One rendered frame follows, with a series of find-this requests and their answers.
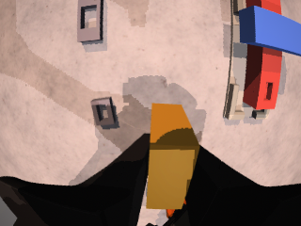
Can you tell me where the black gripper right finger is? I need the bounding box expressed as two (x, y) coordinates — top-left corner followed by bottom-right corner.
(185, 146), (301, 226)

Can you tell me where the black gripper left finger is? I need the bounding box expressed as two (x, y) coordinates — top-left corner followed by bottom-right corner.
(0, 133), (150, 226)

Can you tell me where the red rectangular block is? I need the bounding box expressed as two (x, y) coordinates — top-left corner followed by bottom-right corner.
(244, 0), (282, 109)

